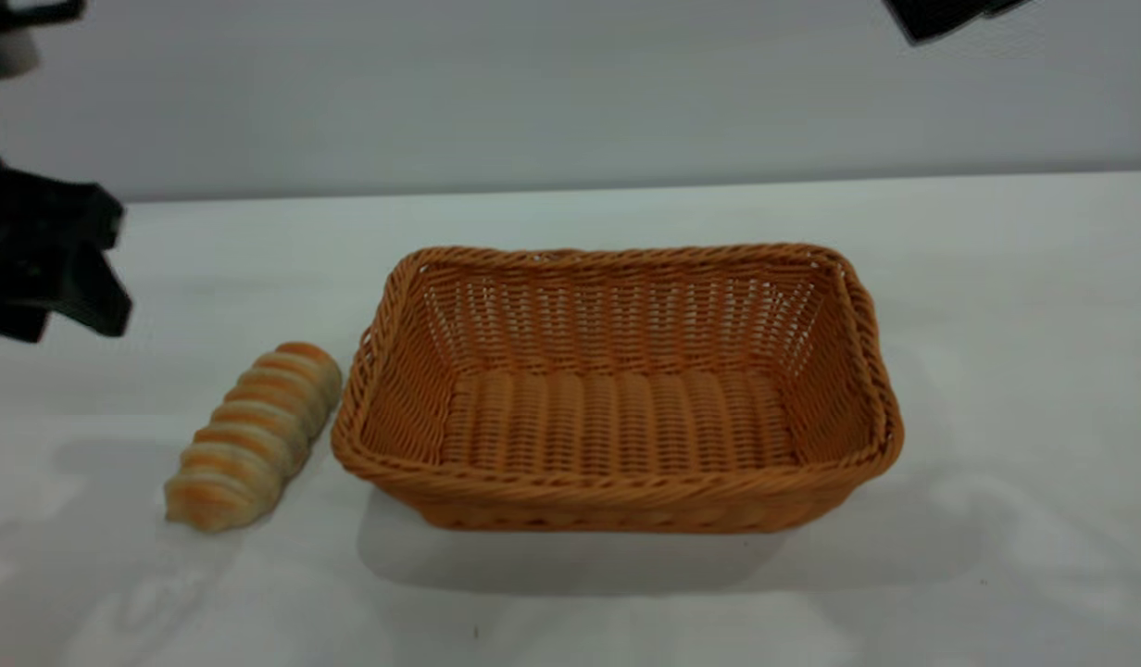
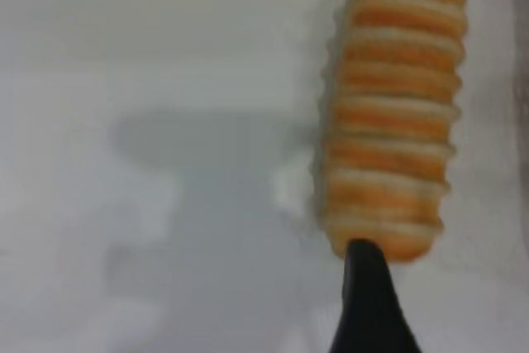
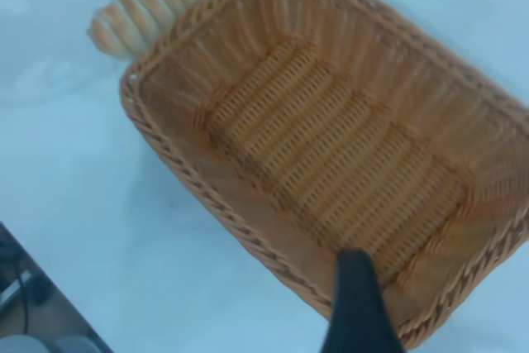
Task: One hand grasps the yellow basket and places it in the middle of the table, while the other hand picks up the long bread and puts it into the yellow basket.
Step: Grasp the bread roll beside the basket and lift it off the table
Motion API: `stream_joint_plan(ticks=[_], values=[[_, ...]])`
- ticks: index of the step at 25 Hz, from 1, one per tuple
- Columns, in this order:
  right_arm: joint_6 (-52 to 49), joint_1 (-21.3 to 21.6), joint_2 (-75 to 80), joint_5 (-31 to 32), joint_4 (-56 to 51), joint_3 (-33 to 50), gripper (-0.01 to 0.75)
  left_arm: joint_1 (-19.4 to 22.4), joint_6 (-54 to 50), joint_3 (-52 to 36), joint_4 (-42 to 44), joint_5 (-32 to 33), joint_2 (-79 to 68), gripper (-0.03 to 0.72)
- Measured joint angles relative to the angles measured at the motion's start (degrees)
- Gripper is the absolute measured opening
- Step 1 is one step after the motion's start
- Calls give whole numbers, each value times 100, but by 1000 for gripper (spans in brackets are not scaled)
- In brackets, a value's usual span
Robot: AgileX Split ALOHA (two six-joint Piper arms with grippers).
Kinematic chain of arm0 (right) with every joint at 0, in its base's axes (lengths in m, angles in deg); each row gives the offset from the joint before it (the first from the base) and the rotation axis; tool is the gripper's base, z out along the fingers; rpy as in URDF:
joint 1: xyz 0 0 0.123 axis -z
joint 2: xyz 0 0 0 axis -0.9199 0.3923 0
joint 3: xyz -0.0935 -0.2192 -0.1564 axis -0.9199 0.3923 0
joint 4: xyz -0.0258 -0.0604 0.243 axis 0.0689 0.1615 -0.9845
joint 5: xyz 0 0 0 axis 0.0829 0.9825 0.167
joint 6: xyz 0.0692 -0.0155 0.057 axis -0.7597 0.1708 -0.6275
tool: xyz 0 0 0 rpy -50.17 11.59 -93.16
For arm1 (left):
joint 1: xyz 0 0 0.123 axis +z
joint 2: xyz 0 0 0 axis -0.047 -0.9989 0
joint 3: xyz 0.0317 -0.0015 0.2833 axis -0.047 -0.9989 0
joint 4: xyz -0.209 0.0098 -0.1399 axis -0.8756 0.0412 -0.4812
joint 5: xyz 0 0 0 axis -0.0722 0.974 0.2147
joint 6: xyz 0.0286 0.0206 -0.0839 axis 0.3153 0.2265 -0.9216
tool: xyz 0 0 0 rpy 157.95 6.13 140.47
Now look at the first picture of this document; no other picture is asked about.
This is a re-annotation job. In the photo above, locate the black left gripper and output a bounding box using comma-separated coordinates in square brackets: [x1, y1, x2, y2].
[0, 139, 132, 344]

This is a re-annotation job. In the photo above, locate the orange woven wicker basket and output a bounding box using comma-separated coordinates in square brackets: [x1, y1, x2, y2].
[330, 243, 905, 535]

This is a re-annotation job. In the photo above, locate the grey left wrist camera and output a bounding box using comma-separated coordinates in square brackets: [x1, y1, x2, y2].
[0, 0, 86, 81]

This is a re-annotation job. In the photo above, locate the twisted striped bread roll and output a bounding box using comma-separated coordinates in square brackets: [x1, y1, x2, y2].
[163, 341, 345, 535]

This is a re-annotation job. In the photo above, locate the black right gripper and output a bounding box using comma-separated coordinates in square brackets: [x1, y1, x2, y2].
[881, 0, 1030, 45]

